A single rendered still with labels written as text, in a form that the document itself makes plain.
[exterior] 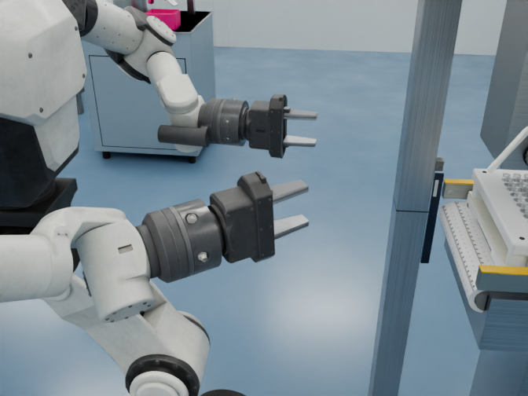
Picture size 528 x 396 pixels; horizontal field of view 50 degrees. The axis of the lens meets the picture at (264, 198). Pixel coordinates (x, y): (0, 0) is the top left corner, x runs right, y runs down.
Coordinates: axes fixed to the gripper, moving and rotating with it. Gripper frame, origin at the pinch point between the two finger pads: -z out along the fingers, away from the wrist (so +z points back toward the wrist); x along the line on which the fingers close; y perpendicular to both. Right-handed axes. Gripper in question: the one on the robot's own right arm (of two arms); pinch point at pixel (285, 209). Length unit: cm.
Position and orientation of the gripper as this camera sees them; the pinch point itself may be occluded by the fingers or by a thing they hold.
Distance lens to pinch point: 74.3
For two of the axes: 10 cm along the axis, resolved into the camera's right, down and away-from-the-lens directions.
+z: -8.9, 2.6, -3.7
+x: 0.4, 8.6, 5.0
